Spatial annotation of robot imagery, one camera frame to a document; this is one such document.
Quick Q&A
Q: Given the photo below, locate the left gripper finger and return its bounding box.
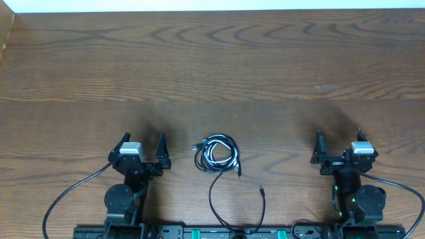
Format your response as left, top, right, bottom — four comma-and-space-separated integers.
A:
110, 133, 131, 155
155, 133, 171, 170

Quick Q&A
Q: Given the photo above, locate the white usb cable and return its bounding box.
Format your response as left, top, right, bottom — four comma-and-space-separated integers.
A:
201, 135, 240, 172

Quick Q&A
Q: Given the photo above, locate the black usb cable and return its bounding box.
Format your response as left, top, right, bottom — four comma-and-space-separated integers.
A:
191, 133, 266, 235

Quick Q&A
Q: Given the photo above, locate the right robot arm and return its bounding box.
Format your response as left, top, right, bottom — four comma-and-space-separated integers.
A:
310, 131, 386, 238

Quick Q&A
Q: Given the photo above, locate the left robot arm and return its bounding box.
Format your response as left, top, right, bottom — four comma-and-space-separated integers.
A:
104, 133, 171, 239

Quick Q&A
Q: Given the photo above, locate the clear tape residue strip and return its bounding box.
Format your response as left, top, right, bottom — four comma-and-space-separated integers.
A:
314, 84, 341, 90

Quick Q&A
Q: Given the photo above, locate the cardboard side panel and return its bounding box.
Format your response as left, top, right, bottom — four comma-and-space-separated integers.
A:
0, 0, 15, 60

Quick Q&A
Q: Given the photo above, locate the right camera black cable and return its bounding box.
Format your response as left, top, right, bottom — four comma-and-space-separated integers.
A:
357, 171, 425, 239

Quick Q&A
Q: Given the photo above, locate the camera black cable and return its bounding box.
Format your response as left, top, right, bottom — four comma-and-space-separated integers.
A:
357, 171, 425, 239
42, 162, 113, 239

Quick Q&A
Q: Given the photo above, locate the left camera black cable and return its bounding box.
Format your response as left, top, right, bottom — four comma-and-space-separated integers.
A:
42, 162, 113, 239

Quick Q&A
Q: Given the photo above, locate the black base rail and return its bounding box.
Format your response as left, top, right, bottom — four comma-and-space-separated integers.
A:
72, 224, 405, 239

